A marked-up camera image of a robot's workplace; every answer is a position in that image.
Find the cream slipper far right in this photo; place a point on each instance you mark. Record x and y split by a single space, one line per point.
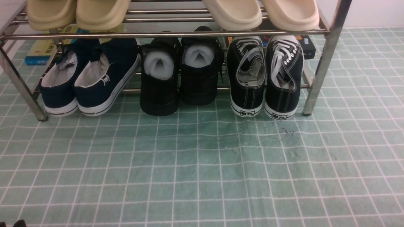
292 15

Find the tan slipper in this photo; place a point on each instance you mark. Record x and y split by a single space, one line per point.
46 15
101 14

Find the black shoe with paper left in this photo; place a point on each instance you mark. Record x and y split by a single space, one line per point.
160 61

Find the cream slipper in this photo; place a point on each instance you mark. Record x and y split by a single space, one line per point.
292 15
235 15

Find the dark object bottom left corner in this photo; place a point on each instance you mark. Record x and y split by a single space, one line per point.
20 223

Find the green checkered floor cloth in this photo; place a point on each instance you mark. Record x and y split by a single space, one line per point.
206 167

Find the black white-laced sneaker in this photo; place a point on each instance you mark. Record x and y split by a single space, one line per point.
247 70
284 60

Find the navy canvas sneaker right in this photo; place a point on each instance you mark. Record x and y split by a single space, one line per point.
111 66

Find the navy canvas sneaker left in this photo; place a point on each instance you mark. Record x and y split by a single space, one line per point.
56 86

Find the yellow blue book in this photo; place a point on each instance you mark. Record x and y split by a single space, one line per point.
41 50

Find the black shoe with paper right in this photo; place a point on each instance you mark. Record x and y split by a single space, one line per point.
201 64

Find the black book stack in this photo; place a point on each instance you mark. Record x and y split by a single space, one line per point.
306 43

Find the tan slipper far left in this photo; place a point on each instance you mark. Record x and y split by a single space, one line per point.
46 15

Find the black shoe with paper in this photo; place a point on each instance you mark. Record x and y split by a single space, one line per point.
160 61
201 64

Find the navy canvas sneaker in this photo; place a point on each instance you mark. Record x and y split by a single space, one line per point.
111 66
56 86

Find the silver metal shoe rack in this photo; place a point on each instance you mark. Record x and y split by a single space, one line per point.
331 32

